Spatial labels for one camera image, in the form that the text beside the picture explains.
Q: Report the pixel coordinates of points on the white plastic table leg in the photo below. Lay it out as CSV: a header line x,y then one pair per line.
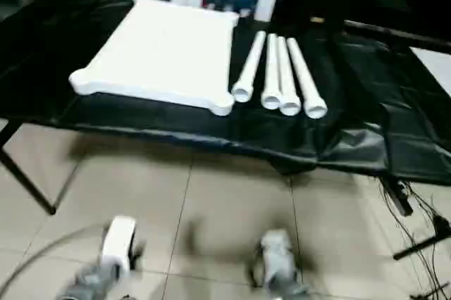
x,y
287,82
248,67
271,74
304,82

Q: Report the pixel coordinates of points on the white plastic table top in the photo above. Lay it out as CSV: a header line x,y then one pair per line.
x,y
162,53

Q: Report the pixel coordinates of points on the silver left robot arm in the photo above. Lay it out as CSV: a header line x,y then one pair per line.
x,y
91,282

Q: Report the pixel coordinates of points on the black work mat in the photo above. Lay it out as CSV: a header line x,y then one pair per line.
x,y
352,103

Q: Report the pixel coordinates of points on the black work table leg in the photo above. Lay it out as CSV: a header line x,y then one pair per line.
x,y
27,173

